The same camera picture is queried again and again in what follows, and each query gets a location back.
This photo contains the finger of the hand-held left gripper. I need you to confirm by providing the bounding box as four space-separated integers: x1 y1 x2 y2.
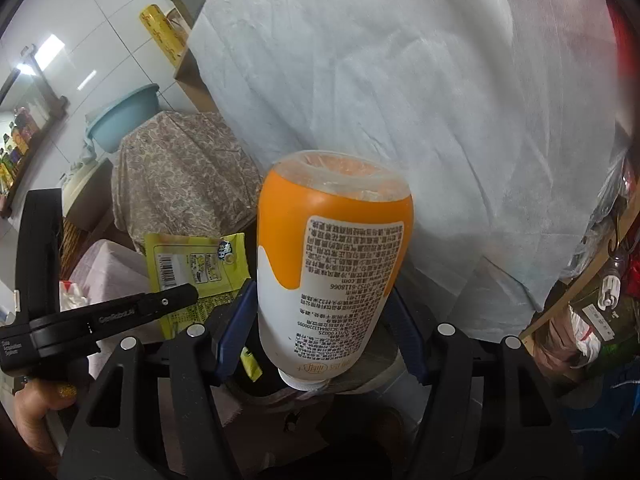
90 284 198 346

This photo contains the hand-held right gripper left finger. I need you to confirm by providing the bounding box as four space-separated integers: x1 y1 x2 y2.
65 280 258 480

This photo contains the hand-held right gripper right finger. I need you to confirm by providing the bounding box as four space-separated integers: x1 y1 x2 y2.
392 290 576 480

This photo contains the white tissue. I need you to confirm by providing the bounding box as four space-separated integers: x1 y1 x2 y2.
59 280 92 313

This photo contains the yellow snack wrapper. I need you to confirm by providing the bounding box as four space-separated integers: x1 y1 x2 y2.
144 232 253 343

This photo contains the orange white plastic bottle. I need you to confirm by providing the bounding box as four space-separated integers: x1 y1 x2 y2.
256 150 415 392

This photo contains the person's left hand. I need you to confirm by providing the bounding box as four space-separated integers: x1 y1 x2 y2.
12 380 81 466

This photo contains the woven wicker basket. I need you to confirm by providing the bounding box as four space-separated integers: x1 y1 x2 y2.
61 217 85 273

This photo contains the small yellow wrapper scrap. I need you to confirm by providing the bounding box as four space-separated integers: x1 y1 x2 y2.
240 347 264 382

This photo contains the light purple table mat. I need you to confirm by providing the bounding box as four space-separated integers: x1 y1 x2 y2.
67 239 161 361

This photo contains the white brown ceramic pot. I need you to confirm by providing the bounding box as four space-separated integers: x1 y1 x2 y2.
60 159 103 196

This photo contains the floral patterned cloth cover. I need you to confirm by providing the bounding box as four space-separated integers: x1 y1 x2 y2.
111 111 266 256

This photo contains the pink plastic bag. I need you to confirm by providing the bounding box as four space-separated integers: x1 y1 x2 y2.
535 305 596 381

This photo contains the light blue plastic basin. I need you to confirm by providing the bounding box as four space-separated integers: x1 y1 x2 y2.
86 84 161 153

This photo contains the wooden shelf board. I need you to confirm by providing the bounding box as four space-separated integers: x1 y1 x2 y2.
520 195 640 341

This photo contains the white electric plug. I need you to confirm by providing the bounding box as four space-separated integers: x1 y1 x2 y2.
597 275 623 308

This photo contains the blue cloth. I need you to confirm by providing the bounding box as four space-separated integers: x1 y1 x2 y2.
595 360 640 446

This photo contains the brown wooden cabinet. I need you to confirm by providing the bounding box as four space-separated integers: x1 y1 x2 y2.
172 7 216 113

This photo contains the clear plastic bag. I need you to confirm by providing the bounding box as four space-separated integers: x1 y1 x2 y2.
565 160 640 281

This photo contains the yellow printed roll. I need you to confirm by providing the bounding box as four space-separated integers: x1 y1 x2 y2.
139 4 188 68

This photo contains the white non-woven sheet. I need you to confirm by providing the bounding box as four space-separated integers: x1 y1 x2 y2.
187 0 633 341

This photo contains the red patterned canister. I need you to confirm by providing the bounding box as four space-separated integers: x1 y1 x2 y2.
607 0 640 116

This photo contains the dark wooden wall shelf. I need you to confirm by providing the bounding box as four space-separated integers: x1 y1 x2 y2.
0 47 68 218

